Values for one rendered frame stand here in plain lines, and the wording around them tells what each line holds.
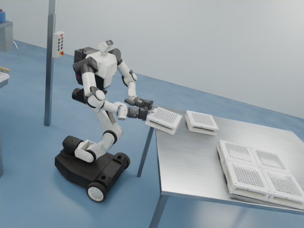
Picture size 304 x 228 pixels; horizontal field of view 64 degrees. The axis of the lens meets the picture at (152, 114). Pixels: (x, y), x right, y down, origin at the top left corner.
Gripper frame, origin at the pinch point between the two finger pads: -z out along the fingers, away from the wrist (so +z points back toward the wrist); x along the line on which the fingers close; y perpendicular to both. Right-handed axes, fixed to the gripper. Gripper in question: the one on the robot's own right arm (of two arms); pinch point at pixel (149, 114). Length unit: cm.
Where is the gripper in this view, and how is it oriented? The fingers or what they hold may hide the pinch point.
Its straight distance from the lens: 199.2
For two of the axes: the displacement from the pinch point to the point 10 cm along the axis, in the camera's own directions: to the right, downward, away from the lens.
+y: 2.1, 5.1, -8.4
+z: -9.5, -1.0, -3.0
